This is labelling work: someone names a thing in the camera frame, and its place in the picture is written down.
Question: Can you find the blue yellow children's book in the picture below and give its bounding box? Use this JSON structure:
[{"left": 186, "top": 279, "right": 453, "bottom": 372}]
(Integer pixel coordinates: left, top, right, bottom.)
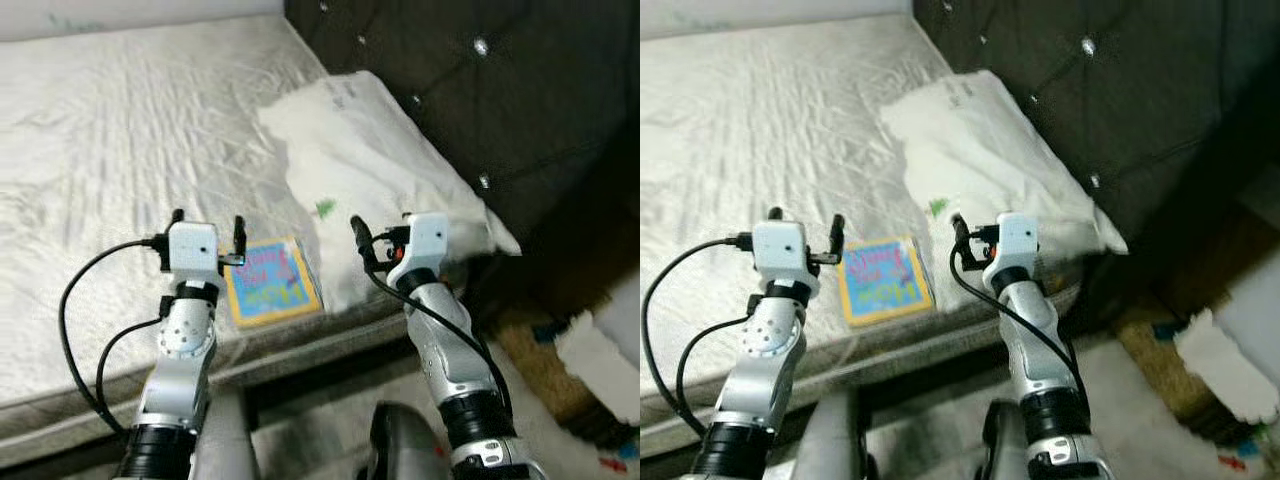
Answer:
[
  {"left": 838, "top": 236, "right": 936, "bottom": 328},
  {"left": 222, "top": 237, "right": 324, "bottom": 329}
]

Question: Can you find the cream pillow with green leaf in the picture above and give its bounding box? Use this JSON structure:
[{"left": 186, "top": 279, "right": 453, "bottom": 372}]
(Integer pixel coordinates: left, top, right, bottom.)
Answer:
[
  {"left": 880, "top": 70, "right": 1129, "bottom": 301},
  {"left": 257, "top": 70, "right": 523, "bottom": 313}
]

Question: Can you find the white quilted mattress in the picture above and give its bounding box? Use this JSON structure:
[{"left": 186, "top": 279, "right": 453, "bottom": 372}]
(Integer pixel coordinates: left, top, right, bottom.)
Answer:
[
  {"left": 0, "top": 15, "right": 481, "bottom": 441},
  {"left": 640, "top": 12, "right": 1086, "bottom": 426}
]

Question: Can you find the dark tufted headboard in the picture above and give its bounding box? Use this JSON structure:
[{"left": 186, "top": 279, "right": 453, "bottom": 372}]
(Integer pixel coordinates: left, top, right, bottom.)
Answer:
[
  {"left": 912, "top": 0, "right": 1280, "bottom": 301},
  {"left": 285, "top": 0, "right": 641, "bottom": 291}
]

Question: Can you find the brown floor rug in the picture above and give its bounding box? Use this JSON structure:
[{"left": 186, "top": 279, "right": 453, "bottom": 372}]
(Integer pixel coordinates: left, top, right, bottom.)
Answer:
[
  {"left": 1115, "top": 300, "right": 1280, "bottom": 441},
  {"left": 495, "top": 310, "right": 641, "bottom": 451}
]

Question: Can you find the grey left robot leg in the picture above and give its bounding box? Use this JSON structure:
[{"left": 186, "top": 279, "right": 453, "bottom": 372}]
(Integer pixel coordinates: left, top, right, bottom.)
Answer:
[
  {"left": 195, "top": 390, "right": 261, "bottom": 480},
  {"left": 800, "top": 390, "right": 871, "bottom": 480}
]

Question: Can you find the grey robot leg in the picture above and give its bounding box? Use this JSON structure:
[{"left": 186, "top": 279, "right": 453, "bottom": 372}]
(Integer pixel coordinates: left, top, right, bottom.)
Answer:
[
  {"left": 980, "top": 398, "right": 1046, "bottom": 480},
  {"left": 195, "top": 390, "right": 261, "bottom": 480},
  {"left": 365, "top": 402, "right": 451, "bottom": 480},
  {"left": 800, "top": 390, "right": 871, "bottom": 480}
]

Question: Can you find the grey right robot leg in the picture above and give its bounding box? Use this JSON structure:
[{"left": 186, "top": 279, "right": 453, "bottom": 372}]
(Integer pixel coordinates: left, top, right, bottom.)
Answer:
[
  {"left": 365, "top": 402, "right": 451, "bottom": 480},
  {"left": 980, "top": 398, "right": 1046, "bottom": 480}
]

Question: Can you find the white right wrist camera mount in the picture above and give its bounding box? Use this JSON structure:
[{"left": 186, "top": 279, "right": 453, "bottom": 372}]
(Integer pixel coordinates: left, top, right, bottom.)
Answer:
[
  {"left": 985, "top": 212, "right": 1041, "bottom": 289},
  {"left": 388, "top": 212, "right": 451, "bottom": 291}
]

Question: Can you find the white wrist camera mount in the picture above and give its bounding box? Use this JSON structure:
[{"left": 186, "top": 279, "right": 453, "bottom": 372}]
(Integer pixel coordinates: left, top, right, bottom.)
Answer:
[
  {"left": 752, "top": 220, "right": 809, "bottom": 299},
  {"left": 388, "top": 212, "right": 451, "bottom": 291},
  {"left": 167, "top": 222, "right": 223, "bottom": 299},
  {"left": 985, "top": 212, "right": 1041, "bottom": 289}
]

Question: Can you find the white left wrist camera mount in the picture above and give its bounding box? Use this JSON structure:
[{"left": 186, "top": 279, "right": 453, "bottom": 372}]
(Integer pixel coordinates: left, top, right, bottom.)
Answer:
[
  {"left": 167, "top": 222, "right": 223, "bottom": 299},
  {"left": 752, "top": 220, "right": 809, "bottom": 299}
]

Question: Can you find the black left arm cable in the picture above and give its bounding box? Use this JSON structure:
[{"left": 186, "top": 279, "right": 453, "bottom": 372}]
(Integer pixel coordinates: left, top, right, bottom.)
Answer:
[
  {"left": 642, "top": 235, "right": 753, "bottom": 433},
  {"left": 676, "top": 317, "right": 756, "bottom": 428},
  {"left": 57, "top": 237, "right": 169, "bottom": 433},
  {"left": 96, "top": 317, "right": 166, "bottom": 428}
]

